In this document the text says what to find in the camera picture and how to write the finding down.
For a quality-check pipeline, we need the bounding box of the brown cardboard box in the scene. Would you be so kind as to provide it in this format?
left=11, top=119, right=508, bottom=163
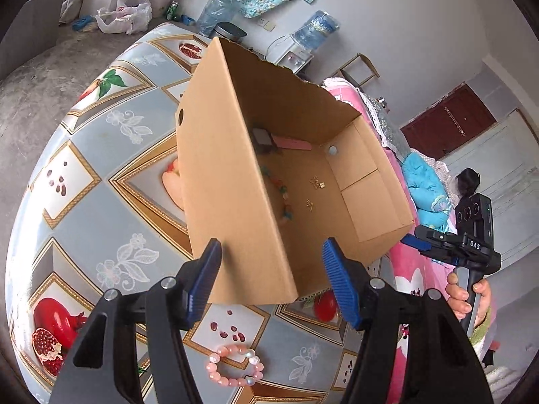
left=175, top=36, right=417, bottom=306

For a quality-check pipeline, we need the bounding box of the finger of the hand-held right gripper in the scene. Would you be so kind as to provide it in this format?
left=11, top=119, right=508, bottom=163
left=401, top=236, right=436, bottom=259
left=414, top=224, right=447, bottom=242

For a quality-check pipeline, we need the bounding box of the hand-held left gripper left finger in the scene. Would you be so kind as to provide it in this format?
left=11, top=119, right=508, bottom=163
left=50, top=238, right=223, bottom=404

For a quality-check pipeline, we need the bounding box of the clear plastic bag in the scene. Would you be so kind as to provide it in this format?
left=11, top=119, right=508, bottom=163
left=197, top=0, right=241, bottom=38

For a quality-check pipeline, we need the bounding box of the pink bead bracelet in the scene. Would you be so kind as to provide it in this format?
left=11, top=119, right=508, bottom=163
left=205, top=344, right=265, bottom=388

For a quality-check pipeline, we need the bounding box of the person's right hand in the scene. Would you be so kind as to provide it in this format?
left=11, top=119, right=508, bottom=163
left=445, top=271, right=493, bottom=329

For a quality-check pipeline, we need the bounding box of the multicolour bead bracelet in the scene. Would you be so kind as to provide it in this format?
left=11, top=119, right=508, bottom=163
left=261, top=166, right=295, bottom=222

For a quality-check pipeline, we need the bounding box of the purple black smart watch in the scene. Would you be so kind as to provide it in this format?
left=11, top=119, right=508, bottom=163
left=252, top=125, right=312, bottom=155

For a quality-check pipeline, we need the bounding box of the silver lace cloth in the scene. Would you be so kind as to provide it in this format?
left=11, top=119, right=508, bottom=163
left=354, top=88, right=407, bottom=154

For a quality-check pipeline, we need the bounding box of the grey lidded bin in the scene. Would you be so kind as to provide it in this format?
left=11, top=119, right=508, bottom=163
left=213, top=22, right=248, bottom=45

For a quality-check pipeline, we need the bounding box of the wooden frame chair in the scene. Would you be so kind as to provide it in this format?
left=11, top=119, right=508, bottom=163
left=335, top=53, right=380, bottom=89

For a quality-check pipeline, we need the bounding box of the white fluffy blanket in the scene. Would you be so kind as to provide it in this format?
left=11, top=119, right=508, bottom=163
left=480, top=362, right=518, bottom=404

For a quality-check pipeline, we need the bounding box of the pink floral blanket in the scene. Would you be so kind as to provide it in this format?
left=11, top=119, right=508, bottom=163
left=322, top=78, right=498, bottom=404

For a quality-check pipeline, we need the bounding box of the white plastic bag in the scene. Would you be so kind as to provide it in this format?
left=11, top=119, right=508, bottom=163
left=96, top=0, right=152, bottom=34

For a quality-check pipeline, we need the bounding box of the white water dispenser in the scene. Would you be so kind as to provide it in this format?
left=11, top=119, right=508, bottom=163
left=280, top=46, right=314, bottom=74

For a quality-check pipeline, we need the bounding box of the person's right forearm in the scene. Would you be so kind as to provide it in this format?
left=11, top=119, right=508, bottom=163
left=469, top=307, right=495, bottom=350

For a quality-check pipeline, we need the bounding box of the grey cabinet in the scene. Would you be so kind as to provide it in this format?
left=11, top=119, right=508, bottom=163
left=0, top=0, right=68, bottom=76

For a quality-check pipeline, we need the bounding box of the blue water jug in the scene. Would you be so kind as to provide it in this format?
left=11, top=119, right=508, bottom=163
left=293, top=9, right=340, bottom=53

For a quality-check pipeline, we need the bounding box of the red-brown door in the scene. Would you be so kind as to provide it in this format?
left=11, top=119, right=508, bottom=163
left=400, top=83, right=498, bottom=161

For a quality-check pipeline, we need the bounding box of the white door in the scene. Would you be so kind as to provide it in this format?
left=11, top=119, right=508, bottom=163
left=438, top=109, right=539, bottom=262

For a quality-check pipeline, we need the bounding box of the blue quilt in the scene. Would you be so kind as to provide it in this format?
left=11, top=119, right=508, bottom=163
left=401, top=151, right=455, bottom=233

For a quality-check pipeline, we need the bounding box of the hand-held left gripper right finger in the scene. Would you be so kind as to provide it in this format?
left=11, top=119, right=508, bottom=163
left=322, top=238, right=494, bottom=404

